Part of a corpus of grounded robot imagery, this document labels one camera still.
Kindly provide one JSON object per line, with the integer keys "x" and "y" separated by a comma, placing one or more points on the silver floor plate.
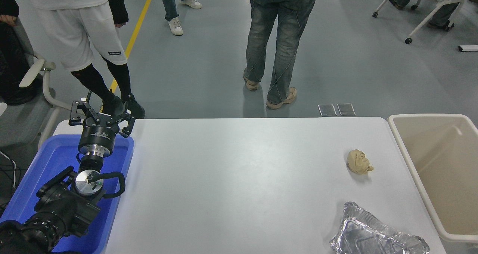
{"x": 346, "y": 109}
{"x": 327, "y": 110}

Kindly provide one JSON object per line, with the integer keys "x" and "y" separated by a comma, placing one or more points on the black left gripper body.
{"x": 98, "y": 134}

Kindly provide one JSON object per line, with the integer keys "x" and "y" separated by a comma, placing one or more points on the grey office chair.
{"x": 22, "y": 115}

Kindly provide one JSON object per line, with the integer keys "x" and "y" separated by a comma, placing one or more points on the person's right hand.
{"x": 8, "y": 20}

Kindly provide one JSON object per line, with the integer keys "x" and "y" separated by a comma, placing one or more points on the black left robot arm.
{"x": 63, "y": 209}

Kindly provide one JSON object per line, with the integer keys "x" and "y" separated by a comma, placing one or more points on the large pale bin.
{"x": 448, "y": 172}

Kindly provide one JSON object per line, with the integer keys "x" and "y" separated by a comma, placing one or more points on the crumpled tan paper ball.
{"x": 359, "y": 162}

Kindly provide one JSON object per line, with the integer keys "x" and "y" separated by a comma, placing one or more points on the blue plastic tray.
{"x": 56, "y": 157}

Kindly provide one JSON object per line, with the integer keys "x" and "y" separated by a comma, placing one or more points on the white bar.
{"x": 468, "y": 48}

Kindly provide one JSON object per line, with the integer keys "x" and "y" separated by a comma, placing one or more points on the person's left hand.
{"x": 120, "y": 24}

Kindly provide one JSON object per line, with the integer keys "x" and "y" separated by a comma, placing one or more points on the white wheeled chair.
{"x": 429, "y": 16}

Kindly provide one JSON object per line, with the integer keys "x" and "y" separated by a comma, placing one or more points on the crumpled silver foil tray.
{"x": 368, "y": 235}

